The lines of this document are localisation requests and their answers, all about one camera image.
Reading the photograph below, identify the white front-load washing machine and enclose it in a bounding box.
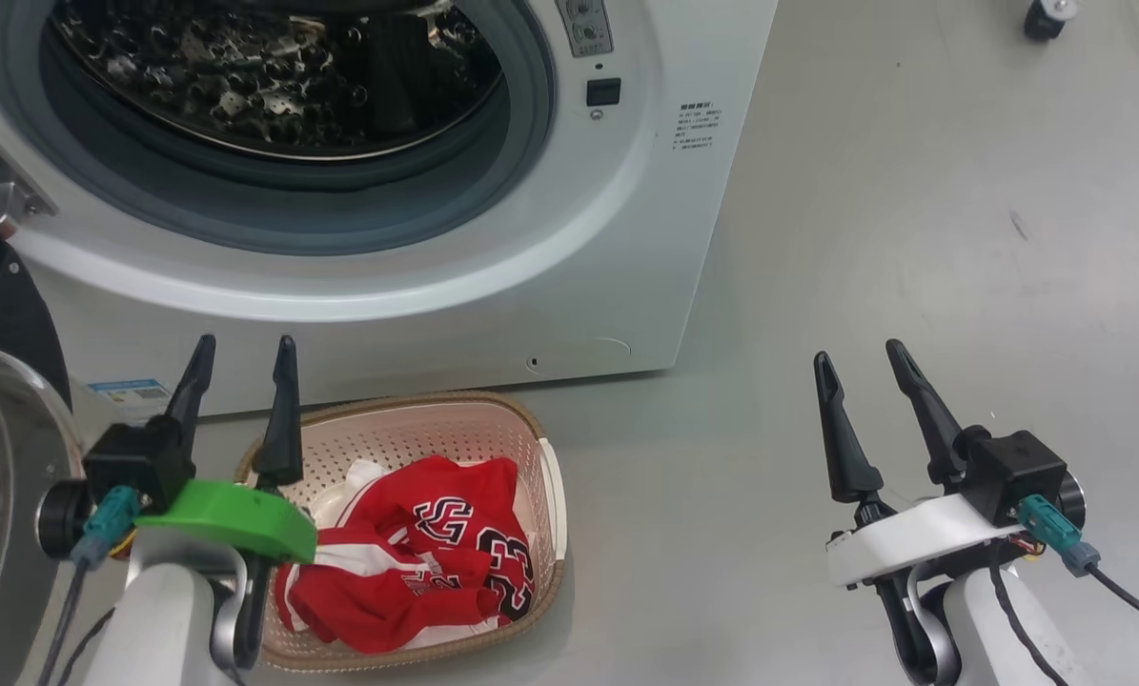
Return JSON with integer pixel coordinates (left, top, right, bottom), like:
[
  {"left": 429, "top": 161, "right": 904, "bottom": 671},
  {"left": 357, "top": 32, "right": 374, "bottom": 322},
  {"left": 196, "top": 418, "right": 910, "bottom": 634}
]
[{"left": 0, "top": 0, "right": 780, "bottom": 418}]

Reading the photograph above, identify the left teal connector camera cable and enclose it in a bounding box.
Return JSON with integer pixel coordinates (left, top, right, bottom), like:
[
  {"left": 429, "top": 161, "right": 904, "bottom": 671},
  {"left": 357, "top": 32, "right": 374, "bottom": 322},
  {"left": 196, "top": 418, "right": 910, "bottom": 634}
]
[{"left": 40, "top": 486, "right": 141, "bottom": 686}]

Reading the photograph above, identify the blue energy label sticker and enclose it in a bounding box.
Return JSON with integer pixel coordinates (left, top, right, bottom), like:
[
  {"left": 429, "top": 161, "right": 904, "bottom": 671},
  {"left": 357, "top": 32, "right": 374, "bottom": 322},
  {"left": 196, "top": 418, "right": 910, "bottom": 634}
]
[{"left": 88, "top": 379, "right": 174, "bottom": 425}]

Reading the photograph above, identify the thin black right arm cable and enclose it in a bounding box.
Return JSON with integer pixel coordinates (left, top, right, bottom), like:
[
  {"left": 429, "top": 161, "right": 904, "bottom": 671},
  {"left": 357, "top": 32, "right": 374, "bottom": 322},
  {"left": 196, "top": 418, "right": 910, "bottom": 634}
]
[{"left": 986, "top": 538, "right": 1071, "bottom": 686}]

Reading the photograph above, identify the teal connector camera cable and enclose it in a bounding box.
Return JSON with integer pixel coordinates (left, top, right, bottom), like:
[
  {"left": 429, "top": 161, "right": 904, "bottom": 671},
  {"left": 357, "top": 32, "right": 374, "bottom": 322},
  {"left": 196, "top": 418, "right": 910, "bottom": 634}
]
[
  {"left": 40, "top": 486, "right": 141, "bottom": 686},
  {"left": 1017, "top": 494, "right": 1139, "bottom": 637}
]

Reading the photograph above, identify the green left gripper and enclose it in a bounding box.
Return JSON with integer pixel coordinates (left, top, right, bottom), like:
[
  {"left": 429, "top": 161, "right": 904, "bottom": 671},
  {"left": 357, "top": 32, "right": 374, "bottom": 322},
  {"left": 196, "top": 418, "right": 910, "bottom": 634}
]
[{"left": 135, "top": 333, "right": 318, "bottom": 565}]

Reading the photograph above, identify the grey metal leg with caster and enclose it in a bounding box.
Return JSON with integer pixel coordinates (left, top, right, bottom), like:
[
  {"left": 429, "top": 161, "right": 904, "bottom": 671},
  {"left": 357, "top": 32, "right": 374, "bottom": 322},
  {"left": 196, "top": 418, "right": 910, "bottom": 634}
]
[{"left": 1024, "top": 0, "right": 1077, "bottom": 41}]

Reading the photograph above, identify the cream perforated laundry basket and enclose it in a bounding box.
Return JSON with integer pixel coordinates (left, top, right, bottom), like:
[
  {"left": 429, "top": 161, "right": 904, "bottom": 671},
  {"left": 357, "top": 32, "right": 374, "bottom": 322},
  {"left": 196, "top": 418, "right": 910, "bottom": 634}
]
[{"left": 235, "top": 391, "right": 568, "bottom": 673}]

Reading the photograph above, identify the red sports jersey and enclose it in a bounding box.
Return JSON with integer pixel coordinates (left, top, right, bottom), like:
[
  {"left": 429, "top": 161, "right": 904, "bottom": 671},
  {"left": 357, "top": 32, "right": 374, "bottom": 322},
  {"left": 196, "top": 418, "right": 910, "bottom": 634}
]
[{"left": 274, "top": 455, "right": 537, "bottom": 656}]

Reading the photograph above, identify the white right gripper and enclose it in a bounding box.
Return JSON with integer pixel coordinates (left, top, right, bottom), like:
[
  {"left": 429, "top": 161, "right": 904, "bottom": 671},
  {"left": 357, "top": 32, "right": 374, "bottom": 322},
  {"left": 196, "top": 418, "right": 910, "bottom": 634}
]
[{"left": 813, "top": 338, "right": 1027, "bottom": 587}]

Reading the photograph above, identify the right teal connector camera cable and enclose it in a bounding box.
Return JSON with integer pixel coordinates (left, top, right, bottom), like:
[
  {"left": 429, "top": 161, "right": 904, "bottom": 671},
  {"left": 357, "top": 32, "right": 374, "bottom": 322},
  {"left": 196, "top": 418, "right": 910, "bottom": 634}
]
[{"left": 1017, "top": 494, "right": 1139, "bottom": 637}]

